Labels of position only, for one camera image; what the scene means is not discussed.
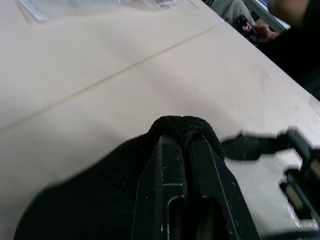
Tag bystander grey trousers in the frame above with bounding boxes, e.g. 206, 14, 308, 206
205, 0, 256, 25

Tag grey white desk edge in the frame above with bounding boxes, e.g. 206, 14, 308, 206
249, 0, 291, 34

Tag black smartphone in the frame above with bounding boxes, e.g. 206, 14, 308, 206
235, 14, 261, 44

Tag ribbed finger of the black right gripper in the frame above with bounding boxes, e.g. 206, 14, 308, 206
278, 167, 318, 222

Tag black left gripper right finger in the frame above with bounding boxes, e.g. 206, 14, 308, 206
187, 136, 261, 240

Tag black drawstring pouch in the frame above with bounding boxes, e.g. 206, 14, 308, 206
13, 115, 226, 240

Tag seated person with phone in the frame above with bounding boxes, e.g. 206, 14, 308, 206
257, 0, 320, 100

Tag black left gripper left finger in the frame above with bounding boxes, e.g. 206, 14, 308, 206
131, 134, 189, 240

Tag clear plastic bag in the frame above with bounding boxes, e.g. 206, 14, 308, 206
14, 0, 187, 24

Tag bystander bare hand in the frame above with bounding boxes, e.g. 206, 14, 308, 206
254, 20, 280, 44

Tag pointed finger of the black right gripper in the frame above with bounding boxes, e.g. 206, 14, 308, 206
220, 131, 279, 162

